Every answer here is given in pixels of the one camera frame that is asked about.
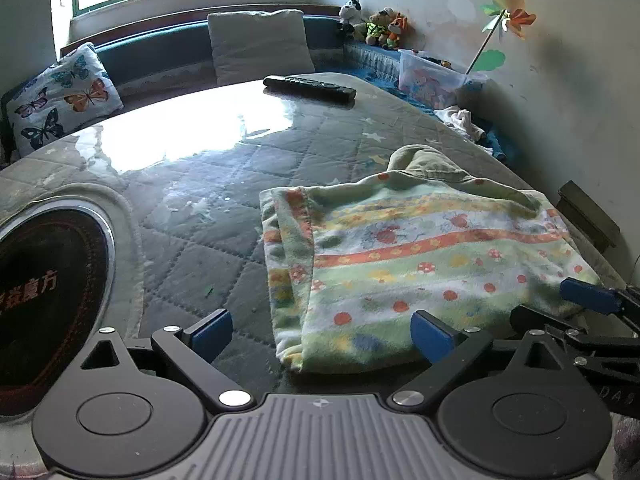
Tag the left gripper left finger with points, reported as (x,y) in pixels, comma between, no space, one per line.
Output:
(132,408)

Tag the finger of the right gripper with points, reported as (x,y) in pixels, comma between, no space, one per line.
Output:
(523,319)
(623,303)

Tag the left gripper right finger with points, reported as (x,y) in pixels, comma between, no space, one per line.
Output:
(505,408)

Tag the colourful patterned fleece garment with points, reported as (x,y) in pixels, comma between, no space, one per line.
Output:
(348,264)

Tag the round induction cooktop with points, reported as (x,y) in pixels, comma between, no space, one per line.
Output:
(56,270)

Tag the white crumpled cloth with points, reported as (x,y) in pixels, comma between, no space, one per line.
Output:
(460,120)

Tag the clear plastic storage box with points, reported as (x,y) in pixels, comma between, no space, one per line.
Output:
(438,86)

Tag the black remote control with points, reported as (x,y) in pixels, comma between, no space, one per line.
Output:
(310,89)

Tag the colourful paper pinwheel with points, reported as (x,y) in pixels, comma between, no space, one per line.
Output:
(504,17)

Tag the orange green plush toys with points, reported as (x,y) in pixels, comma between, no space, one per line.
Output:
(385,28)

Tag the butterfly print pillow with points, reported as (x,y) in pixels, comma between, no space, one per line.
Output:
(69,95)

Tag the blue sofa bench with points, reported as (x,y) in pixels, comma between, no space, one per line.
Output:
(152,66)

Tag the black white plush toy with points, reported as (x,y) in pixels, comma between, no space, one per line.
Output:
(350,15)

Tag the grey cushion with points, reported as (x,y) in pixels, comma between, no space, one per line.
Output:
(249,45)

